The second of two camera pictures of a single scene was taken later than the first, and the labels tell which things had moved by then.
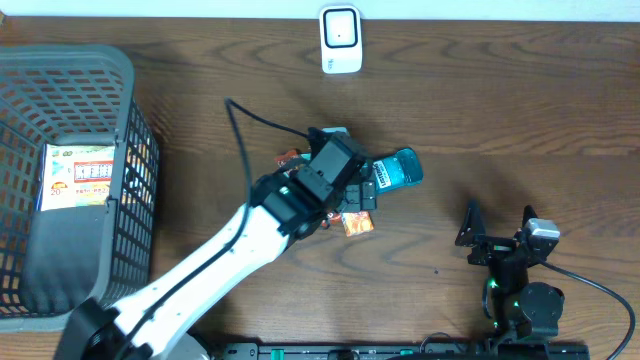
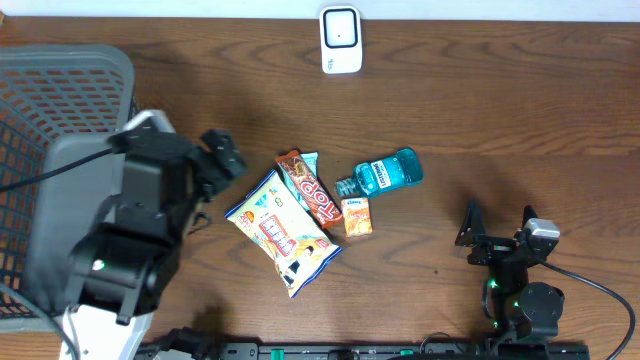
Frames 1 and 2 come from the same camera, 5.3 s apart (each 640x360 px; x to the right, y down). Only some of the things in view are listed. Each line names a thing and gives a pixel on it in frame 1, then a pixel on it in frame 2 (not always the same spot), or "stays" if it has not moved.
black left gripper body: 361,195 -> 208,169
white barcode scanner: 340,39 stays
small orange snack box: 356,222 stays
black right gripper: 494,247 stays
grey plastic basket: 54,262 stays
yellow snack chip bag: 74,176 -> 298,250
